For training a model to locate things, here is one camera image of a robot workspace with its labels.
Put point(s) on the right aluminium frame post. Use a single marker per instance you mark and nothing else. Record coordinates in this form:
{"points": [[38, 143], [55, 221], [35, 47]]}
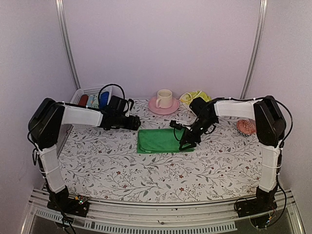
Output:
{"points": [[256, 44]]}

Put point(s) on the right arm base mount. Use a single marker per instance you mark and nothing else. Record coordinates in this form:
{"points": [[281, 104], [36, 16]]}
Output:
{"points": [[262, 203]]}

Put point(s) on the dark red rolled towel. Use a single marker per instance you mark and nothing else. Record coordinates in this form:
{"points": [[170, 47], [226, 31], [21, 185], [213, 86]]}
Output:
{"points": [[83, 100]]}

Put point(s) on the white plastic basket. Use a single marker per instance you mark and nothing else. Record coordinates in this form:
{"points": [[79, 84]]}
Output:
{"points": [[89, 91]]}

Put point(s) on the green microfibre towel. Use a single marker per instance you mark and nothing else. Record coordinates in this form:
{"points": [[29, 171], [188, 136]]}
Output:
{"points": [[153, 141]]}

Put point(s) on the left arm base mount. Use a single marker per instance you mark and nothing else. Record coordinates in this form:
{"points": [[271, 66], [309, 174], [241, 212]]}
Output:
{"points": [[73, 206]]}

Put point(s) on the pink plate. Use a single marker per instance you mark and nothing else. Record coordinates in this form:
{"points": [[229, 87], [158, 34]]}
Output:
{"points": [[162, 111]]}

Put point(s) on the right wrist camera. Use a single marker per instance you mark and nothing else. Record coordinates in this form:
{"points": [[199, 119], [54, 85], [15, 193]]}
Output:
{"points": [[176, 125]]}

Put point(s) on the left aluminium frame post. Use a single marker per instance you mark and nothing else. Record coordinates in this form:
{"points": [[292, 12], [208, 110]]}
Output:
{"points": [[66, 42]]}

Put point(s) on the cream ceramic mug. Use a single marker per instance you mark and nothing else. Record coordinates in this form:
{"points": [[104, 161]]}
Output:
{"points": [[164, 99]]}

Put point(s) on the light blue rolled towel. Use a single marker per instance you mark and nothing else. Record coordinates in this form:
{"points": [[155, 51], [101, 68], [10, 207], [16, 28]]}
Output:
{"points": [[90, 101]]}

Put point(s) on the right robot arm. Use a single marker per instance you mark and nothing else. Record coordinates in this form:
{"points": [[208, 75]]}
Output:
{"points": [[270, 129]]}

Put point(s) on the aluminium frame post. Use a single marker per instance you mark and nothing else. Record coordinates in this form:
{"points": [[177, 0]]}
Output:
{"points": [[66, 42], [256, 44]]}

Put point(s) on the pale green rolled towel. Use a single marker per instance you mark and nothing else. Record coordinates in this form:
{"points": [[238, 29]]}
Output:
{"points": [[95, 102]]}

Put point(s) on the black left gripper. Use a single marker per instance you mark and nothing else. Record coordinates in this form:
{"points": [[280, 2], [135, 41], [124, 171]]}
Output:
{"points": [[133, 123]]}

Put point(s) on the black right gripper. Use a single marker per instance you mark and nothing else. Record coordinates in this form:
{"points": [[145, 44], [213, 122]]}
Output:
{"points": [[188, 136]]}

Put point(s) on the yellow patterned towel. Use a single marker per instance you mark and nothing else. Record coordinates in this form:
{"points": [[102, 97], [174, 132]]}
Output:
{"points": [[188, 97]]}

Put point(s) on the front aluminium rail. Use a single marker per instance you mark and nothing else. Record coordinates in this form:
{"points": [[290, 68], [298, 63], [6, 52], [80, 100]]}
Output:
{"points": [[120, 217]]}

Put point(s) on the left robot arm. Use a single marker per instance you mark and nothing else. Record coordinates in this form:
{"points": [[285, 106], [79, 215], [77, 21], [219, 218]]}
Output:
{"points": [[45, 125]]}

